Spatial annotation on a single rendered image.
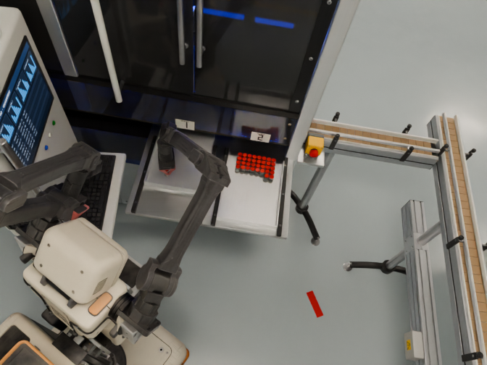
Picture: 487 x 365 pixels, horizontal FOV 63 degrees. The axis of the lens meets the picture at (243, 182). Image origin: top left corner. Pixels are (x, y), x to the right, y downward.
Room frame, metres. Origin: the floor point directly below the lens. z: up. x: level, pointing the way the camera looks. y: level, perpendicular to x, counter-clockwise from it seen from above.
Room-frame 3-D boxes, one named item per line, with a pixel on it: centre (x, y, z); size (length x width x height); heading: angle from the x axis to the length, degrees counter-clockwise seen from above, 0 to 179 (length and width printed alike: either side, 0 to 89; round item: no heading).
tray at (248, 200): (0.89, -0.04, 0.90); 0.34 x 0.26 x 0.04; 2
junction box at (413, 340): (0.45, -0.95, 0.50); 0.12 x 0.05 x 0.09; 3
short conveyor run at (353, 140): (1.29, -0.56, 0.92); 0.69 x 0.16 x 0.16; 93
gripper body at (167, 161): (0.88, 0.34, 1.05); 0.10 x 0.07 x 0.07; 20
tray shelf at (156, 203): (0.92, 0.13, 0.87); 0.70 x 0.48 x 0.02; 93
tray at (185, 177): (0.98, 0.30, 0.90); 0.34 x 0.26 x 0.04; 3
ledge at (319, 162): (1.17, -0.29, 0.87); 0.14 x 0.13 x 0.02; 3
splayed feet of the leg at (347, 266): (0.99, -0.99, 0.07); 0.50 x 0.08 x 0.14; 93
